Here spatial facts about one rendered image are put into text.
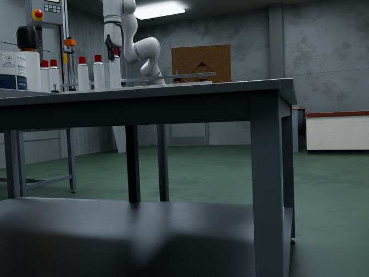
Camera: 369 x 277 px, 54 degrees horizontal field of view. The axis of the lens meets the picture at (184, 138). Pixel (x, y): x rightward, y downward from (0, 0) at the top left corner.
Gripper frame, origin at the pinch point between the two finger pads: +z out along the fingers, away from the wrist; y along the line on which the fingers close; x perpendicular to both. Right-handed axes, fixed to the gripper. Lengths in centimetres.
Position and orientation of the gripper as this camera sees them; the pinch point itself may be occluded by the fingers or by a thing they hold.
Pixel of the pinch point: (114, 56)
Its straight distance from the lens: 184.1
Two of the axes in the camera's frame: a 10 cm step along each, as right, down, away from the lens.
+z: 0.4, 10.0, 0.5
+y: -3.0, 0.6, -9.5
